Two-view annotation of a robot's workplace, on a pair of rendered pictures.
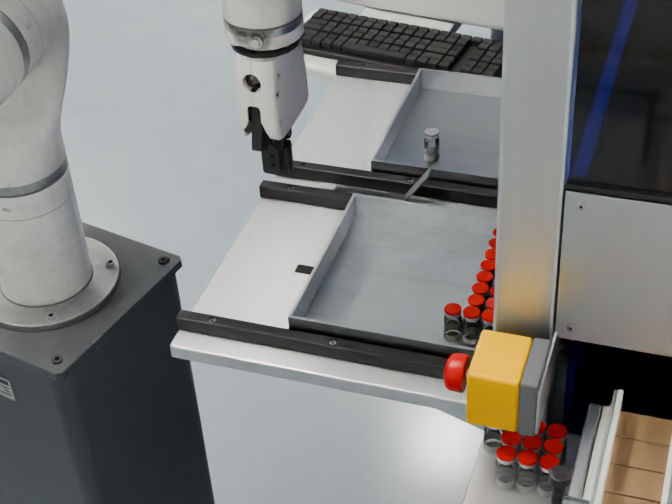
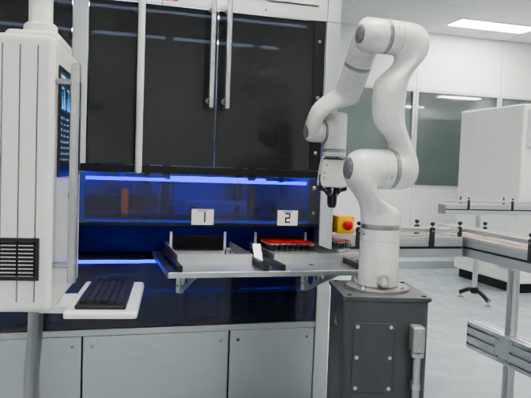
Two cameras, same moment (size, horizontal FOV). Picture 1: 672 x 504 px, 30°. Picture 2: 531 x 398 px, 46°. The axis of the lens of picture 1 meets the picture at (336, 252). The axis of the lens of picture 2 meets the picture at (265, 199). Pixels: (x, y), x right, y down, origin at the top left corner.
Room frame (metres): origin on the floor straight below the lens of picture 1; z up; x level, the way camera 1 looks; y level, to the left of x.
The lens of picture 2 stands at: (2.70, 1.67, 1.22)
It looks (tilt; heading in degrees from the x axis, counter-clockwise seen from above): 3 degrees down; 233
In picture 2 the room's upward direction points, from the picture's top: 2 degrees clockwise
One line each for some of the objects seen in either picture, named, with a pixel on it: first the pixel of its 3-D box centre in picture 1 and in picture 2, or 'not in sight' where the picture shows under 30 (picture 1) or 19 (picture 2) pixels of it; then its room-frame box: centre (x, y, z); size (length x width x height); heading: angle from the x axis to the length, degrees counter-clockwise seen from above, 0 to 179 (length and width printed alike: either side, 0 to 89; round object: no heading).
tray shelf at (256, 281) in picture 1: (433, 213); (255, 262); (1.37, -0.14, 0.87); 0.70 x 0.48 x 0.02; 159
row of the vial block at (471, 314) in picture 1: (486, 284); (290, 248); (1.18, -0.18, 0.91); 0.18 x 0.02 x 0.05; 159
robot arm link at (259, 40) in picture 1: (263, 25); (334, 154); (1.19, 0.06, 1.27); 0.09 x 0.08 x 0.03; 159
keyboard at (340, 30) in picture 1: (402, 45); (107, 290); (1.94, -0.14, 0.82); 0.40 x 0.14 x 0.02; 62
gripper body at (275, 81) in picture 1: (269, 75); (333, 171); (1.19, 0.06, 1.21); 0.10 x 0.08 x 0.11; 159
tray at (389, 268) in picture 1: (452, 283); (293, 252); (1.19, -0.14, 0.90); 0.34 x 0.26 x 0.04; 69
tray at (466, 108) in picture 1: (510, 136); (205, 252); (1.51, -0.26, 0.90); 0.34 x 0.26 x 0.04; 69
